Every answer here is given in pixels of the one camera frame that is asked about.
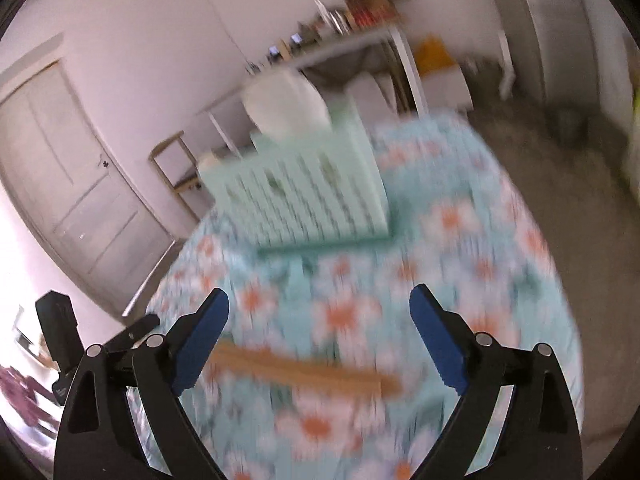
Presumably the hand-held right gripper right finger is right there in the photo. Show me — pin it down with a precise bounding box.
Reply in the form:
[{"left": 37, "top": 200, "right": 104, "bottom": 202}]
[{"left": 407, "top": 283, "right": 583, "bottom": 480}]

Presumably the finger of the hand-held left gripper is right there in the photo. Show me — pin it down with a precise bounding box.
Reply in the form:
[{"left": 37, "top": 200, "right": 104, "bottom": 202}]
[{"left": 104, "top": 313, "right": 162, "bottom": 354}]

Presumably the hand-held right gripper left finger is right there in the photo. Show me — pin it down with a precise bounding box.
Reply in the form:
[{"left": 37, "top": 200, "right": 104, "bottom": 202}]
[{"left": 54, "top": 287, "right": 231, "bottom": 480}]

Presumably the green plastic utensil holder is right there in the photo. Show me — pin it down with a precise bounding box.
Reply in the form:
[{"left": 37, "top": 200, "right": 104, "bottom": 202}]
[{"left": 199, "top": 97, "right": 392, "bottom": 256}]

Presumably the person's left forearm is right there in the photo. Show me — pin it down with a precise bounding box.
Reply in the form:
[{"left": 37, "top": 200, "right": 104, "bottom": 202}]
[{"left": 0, "top": 366, "right": 57, "bottom": 438}]

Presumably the floral light blue blanket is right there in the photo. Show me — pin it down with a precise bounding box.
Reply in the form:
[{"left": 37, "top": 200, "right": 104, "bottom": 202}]
[{"left": 125, "top": 110, "right": 586, "bottom": 480}]

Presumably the white panelled door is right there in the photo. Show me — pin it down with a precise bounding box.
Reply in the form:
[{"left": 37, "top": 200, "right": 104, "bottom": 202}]
[{"left": 0, "top": 57, "right": 176, "bottom": 318}]

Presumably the wooden chair with dark seat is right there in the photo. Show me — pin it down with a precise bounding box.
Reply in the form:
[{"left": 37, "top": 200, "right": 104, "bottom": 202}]
[{"left": 149, "top": 130, "right": 216, "bottom": 221}]

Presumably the white cardboard box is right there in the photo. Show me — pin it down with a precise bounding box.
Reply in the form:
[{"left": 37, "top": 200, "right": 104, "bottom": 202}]
[{"left": 420, "top": 67, "right": 473, "bottom": 111}]

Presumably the white board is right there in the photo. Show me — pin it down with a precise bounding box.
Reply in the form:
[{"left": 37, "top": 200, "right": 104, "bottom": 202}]
[{"left": 499, "top": 30, "right": 517, "bottom": 102}]

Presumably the yellow plastic bag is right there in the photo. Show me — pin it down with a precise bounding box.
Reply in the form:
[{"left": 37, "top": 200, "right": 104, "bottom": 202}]
[{"left": 417, "top": 35, "right": 458, "bottom": 73}]

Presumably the white table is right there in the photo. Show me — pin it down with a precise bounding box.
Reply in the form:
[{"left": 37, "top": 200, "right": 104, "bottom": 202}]
[{"left": 200, "top": 22, "right": 428, "bottom": 161}]

